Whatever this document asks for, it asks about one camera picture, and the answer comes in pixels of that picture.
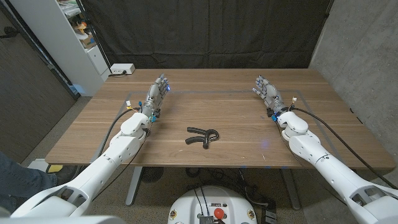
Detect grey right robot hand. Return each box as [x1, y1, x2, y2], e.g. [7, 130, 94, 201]
[252, 75, 290, 117]

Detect dark wood door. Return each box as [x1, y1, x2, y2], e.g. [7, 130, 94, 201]
[0, 0, 78, 164]

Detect black grip trainer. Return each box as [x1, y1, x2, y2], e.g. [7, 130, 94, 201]
[185, 126, 220, 150]

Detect white floor box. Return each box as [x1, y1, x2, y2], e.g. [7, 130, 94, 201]
[27, 158, 50, 172]

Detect cardboard box on shelf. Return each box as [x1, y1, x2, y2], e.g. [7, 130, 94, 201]
[79, 32, 97, 50]

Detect white power strip box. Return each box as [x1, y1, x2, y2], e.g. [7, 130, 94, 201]
[109, 63, 136, 75]

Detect person's leg in jeans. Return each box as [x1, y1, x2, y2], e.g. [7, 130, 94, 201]
[0, 151, 58, 213]

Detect black door handle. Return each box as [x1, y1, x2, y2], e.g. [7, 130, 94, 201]
[0, 26, 19, 40]

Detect black backdrop curtain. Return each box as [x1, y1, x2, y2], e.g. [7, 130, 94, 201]
[76, 0, 335, 70]

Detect black power adapter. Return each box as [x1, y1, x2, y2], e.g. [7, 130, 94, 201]
[261, 198, 278, 224]

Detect yellow toy on shelf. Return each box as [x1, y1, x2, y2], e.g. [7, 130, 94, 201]
[74, 21, 90, 35]

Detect black backdrop stand pole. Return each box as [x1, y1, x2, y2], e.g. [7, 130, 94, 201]
[75, 0, 113, 75]

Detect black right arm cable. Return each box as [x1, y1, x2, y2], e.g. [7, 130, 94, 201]
[292, 107, 398, 190]

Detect black floor cables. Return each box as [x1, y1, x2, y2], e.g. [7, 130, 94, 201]
[185, 167, 270, 207]

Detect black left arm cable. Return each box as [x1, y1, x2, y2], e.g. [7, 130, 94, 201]
[98, 105, 142, 156]

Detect yellow black floor item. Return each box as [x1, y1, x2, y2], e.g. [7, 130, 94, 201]
[46, 164, 78, 185]

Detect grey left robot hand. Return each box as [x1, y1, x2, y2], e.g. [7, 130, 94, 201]
[139, 73, 171, 121]

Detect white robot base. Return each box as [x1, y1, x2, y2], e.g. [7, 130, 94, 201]
[167, 185, 258, 224]

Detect grey table leg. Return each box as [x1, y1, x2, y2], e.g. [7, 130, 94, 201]
[281, 169, 302, 211]
[125, 166, 144, 207]

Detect white robot torso edge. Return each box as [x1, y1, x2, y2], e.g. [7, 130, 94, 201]
[0, 215, 125, 224]

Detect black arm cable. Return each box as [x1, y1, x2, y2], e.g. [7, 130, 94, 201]
[98, 105, 142, 156]
[292, 107, 398, 190]

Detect black round fan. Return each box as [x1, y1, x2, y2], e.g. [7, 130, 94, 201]
[140, 167, 165, 184]

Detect white shelf cabinet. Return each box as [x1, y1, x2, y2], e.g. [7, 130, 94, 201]
[9, 0, 111, 97]

